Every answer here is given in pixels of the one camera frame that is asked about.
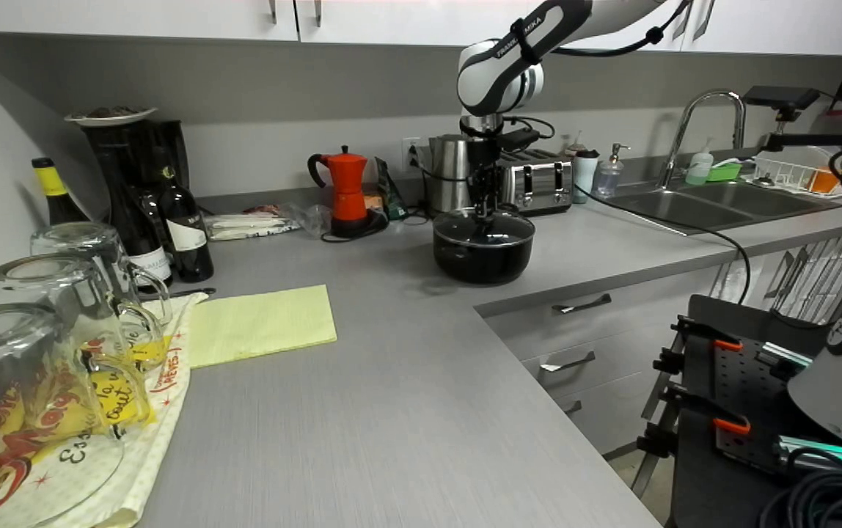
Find pale yellow cloth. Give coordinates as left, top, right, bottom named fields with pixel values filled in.
left=179, top=282, right=342, bottom=373

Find small clear glass mug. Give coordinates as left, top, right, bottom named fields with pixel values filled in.
left=26, top=221, right=142, bottom=301

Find chrome kitchen faucet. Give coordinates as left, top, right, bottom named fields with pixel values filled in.
left=660, top=84, right=752, bottom=190

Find red moka pot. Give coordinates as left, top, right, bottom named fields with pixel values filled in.
left=305, top=144, right=374, bottom=231

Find clear drinking glasses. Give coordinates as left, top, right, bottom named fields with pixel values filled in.
left=0, top=287, right=214, bottom=528

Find white plastic packet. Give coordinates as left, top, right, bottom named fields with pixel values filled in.
left=204, top=201, right=303, bottom=245

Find stainless steel sink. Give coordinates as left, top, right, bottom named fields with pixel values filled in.
left=606, top=179, right=842, bottom=238

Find coiled black cables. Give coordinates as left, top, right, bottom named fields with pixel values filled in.
left=757, top=465, right=842, bottom=528

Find green sponge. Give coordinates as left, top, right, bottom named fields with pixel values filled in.
left=708, top=155, right=745, bottom=184

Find white wall outlet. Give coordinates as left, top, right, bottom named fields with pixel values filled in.
left=402, top=137, right=428, bottom=175

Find white plate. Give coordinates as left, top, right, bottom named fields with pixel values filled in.
left=63, top=105, right=163, bottom=131

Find orange container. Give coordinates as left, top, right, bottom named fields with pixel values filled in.
left=808, top=165, right=842, bottom=197

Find black round trivet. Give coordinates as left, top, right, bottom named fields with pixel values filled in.
left=317, top=209, right=394, bottom=245

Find white cup black lid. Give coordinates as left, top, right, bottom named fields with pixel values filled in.
left=572, top=146, right=606, bottom=200

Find silver toaster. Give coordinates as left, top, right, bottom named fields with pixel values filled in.
left=494, top=146, right=578, bottom=216

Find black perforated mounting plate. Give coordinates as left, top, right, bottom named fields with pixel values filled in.
left=672, top=289, right=834, bottom=476

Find yellow capped wine bottle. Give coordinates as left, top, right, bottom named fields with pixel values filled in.
left=29, top=155, right=91, bottom=229

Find round glass lid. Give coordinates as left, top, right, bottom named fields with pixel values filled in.
left=434, top=209, right=537, bottom=248

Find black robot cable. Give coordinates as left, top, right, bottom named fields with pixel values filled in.
left=534, top=0, right=698, bottom=58

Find dark bottle white label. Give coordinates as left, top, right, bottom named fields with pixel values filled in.
left=124, top=184, right=176, bottom=287
left=158, top=157, right=217, bottom=287

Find black hanging cable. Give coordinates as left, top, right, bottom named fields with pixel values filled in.
left=698, top=225, right=757, bottom=309

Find black cooking pot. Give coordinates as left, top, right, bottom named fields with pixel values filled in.
left=433, top=209, right=541, bottom=287

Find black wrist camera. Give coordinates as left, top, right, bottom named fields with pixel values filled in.
left=500, top=119, right=544, bottom=153

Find black coffee machine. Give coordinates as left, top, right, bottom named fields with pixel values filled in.
left=80, top=113, right=193, bottom=253

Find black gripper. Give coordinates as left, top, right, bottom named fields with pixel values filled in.
left=463, top=128, right=513, bottom=238

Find large printed glass mug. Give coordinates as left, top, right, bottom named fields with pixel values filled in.
left=0, top=298, right=138, bottom=528

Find green dish soap bottle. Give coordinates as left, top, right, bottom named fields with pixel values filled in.
left=685, top=144, right=716, bottom=190

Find clear soap dispenser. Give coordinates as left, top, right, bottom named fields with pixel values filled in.
left=597, top=141, right=631, bottom=201

